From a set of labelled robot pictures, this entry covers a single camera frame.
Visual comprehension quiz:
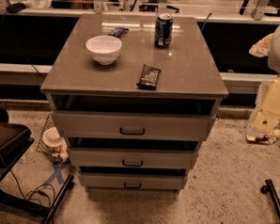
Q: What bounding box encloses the grey drawer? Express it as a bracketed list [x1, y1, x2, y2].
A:
[52, 110, 215, 141]
[78, 173, 187, 190]
[69, 148, 198, 169]

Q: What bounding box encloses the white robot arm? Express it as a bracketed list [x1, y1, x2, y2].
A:
[247, 25, 280, 137]

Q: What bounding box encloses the grey drawer cabinet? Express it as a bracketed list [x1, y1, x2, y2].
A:
[35, 9, 233, 198]

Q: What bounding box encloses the black snack bar packet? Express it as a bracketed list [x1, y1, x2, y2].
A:
[137, 64, 161, 90]

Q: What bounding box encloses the white ceramic bowl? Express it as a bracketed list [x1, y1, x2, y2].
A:
[86, 35, 122, 65]

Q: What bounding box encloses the blue snack wrapper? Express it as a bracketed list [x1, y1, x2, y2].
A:
[108, 27, 129, 39]

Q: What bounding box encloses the blue soda can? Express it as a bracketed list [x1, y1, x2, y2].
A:
[154, 13, 173, 48]

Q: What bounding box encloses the black stand leg left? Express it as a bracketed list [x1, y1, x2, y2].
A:
[40, 174, 74, 224]

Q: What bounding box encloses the crumpled snack bag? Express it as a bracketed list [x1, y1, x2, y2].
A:
[246, 129, 280, 145]

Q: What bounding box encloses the black tray on stand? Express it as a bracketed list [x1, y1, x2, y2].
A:
[0, 106, 34, 182]

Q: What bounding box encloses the black caster leg right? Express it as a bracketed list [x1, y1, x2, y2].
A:
[260, 179, 280, 222]

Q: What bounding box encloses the black device on ledge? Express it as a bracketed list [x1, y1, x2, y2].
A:
[6, 2, 26, 14]

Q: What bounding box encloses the wire basket with items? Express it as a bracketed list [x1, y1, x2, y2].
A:
[37, 115, 69, 164]

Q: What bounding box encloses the black cable on floor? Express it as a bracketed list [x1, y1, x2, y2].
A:
[2, 167, 58, 216]

